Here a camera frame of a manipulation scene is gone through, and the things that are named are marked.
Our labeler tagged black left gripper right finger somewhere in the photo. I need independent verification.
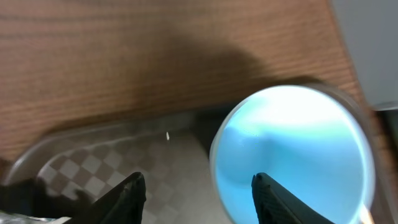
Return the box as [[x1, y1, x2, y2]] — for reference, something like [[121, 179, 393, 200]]
[[251, 172, 333, 224]]

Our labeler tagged grey dishwasher rack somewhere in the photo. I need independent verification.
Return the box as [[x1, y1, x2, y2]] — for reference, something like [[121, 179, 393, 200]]
[[331, 0, 397, 111]]

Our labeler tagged light blue cup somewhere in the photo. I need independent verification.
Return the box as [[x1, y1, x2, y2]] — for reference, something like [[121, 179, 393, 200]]
[[210, 85, 376, 223]]

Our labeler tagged dark brown tray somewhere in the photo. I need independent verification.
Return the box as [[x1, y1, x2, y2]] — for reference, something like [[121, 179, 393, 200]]
[[1, 112, 229, 223]]

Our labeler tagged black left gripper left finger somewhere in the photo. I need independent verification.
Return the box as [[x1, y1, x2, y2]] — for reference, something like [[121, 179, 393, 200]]
[[65, 172, 146, 224]]

